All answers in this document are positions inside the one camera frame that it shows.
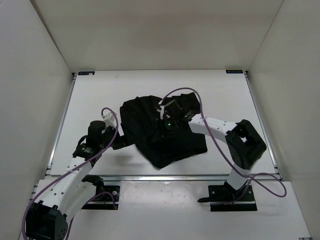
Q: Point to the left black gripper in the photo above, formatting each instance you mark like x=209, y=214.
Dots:
x=122, y=141

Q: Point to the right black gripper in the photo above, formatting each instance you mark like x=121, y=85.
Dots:
x=164, y=118

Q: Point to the black pleated skirt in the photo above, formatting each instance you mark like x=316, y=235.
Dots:
x=161, y=140

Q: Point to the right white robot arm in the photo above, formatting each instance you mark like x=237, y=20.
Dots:
x=245, y=144

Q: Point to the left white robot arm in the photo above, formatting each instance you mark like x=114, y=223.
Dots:
x=50, y=213

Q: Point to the right blue corner label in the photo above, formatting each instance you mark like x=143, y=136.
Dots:
x=234, y=71

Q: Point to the blue corner label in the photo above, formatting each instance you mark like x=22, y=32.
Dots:
x=86, y=73
x=234, y=71

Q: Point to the left blue corner label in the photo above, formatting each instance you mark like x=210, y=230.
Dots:
x=86, y=73

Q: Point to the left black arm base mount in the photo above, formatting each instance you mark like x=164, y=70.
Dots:
x=106, y=196

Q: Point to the front aluminium table rail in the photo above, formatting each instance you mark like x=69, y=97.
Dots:
x=163, y=178

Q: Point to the aluminium table rail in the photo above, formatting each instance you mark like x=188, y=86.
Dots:
x=163, y=178
x=59, y=130

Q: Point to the left aluminium table rail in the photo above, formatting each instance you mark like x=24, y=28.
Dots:
x=59, y=130

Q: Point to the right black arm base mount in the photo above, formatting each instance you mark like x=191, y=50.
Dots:
x=223, y=198

